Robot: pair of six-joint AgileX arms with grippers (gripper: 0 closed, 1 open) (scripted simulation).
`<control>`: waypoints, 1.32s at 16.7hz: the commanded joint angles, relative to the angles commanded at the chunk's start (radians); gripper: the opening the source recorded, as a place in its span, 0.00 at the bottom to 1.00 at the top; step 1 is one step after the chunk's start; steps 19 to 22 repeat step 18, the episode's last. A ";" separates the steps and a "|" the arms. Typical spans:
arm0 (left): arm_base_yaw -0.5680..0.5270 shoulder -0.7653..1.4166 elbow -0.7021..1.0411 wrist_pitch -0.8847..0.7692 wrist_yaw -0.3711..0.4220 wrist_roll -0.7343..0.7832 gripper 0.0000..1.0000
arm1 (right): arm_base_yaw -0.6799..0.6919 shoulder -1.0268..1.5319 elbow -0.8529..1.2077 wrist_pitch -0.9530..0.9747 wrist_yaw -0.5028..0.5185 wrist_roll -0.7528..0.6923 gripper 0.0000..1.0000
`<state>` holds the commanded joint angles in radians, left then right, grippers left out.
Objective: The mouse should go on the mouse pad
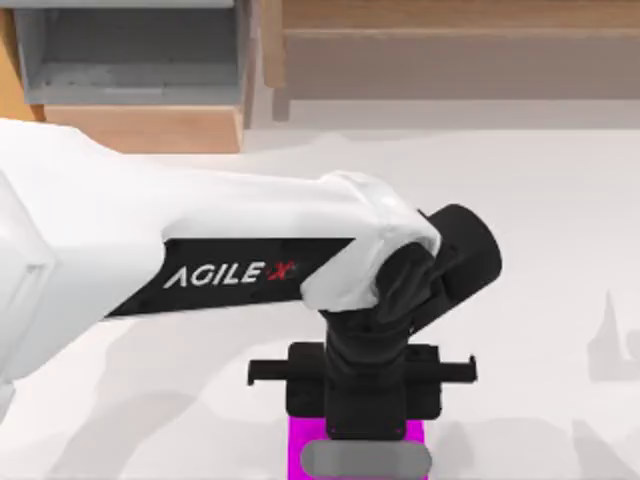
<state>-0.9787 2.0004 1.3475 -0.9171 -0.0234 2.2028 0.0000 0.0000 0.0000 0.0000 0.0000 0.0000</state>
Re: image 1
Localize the magenta block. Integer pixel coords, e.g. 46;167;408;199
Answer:
287;413;427;480

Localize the pale wooden drawer front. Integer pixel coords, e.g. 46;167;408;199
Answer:
43;103;245;155

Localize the wooden cupboard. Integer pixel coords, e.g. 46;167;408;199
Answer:
0;8;47;123

